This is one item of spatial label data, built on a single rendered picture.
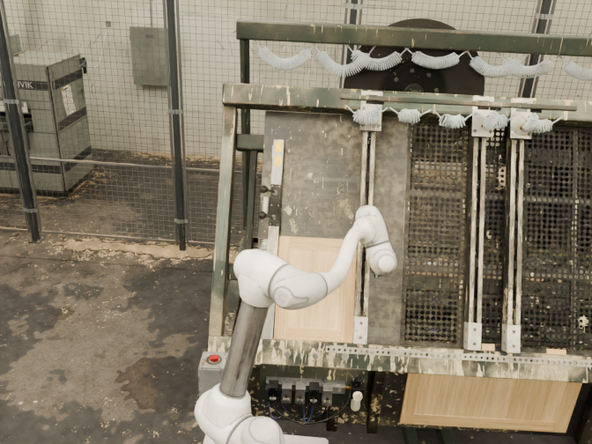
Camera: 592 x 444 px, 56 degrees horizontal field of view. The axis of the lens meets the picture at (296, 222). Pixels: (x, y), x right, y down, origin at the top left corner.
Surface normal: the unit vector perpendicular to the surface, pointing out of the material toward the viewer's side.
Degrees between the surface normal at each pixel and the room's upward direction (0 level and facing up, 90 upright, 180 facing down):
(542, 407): 90
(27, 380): 0
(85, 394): 0
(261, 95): 60
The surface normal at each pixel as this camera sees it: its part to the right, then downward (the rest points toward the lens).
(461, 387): -0.04, 0.43
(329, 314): 0.00, -0.08
